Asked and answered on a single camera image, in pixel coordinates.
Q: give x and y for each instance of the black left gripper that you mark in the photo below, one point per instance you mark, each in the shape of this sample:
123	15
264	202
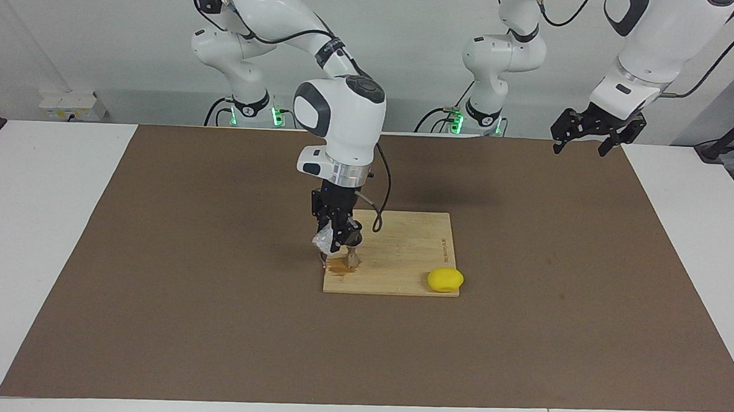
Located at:
600	120

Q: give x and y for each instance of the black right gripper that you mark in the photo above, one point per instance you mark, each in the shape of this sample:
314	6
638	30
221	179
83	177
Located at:
336	198

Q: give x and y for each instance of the small clear glass cup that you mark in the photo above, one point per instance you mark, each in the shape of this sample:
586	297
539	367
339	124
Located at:
321	241

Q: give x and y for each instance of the steel cocktail jigger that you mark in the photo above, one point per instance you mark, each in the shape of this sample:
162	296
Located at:
352	260

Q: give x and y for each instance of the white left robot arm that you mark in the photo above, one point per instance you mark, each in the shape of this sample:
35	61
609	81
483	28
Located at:
659	33

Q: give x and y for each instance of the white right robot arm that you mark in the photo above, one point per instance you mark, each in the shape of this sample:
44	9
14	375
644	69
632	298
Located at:
346	118

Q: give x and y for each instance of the bamboo cutting board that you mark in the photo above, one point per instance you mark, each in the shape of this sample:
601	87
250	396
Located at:
402	257

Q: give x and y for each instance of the yellow lemon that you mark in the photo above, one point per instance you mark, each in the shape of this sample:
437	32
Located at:
445	280

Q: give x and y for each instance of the black stand pole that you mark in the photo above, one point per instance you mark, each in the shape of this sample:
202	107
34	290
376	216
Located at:
732	132

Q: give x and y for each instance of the brown table mat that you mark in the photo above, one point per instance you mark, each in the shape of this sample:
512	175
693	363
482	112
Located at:
212	348

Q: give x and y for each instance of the white power strip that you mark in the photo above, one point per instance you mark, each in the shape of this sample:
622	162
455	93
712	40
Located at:
68	103

